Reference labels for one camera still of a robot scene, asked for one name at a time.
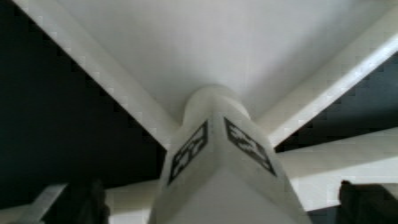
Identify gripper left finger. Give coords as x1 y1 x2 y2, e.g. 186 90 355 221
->
14 179 113 224

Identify white U-shaped obstacle fence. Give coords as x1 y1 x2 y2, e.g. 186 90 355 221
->
0 128 398 224

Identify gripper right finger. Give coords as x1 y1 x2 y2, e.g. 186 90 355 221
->
336 180 398 224

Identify white square table top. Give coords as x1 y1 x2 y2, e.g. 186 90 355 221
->
10 0 398 143

